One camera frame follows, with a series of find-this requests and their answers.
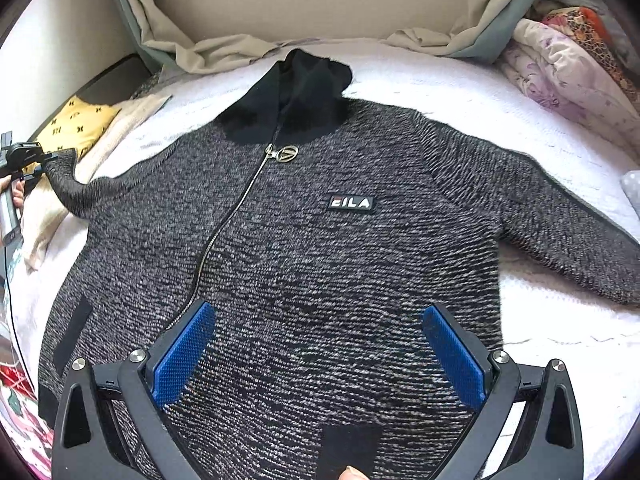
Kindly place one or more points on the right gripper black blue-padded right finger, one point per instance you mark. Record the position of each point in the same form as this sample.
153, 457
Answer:
547, 443

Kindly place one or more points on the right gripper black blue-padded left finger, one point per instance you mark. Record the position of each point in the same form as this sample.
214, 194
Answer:
88, 443

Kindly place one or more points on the grey-black knit zip jacket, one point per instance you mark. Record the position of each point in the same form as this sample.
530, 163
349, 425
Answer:
320, 259

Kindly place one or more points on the person's left hand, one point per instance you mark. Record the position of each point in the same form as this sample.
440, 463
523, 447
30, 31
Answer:
17, 188

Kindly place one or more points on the cream blanket at bedside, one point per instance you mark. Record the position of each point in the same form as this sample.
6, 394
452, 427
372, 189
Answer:
43, 212

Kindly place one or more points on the yellow patterned pillow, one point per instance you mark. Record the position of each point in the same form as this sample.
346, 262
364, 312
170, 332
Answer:
78, 125

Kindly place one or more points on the white quilted bed cover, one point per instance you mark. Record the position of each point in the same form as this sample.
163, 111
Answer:
550, 239

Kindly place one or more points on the pink floral fabric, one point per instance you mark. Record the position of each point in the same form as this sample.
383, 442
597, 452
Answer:
25, 439

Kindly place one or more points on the floral purple quilt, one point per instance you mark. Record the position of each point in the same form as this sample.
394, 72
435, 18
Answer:
559, 75

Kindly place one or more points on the orange floral blanket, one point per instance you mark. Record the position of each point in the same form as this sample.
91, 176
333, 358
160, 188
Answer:
583, 26

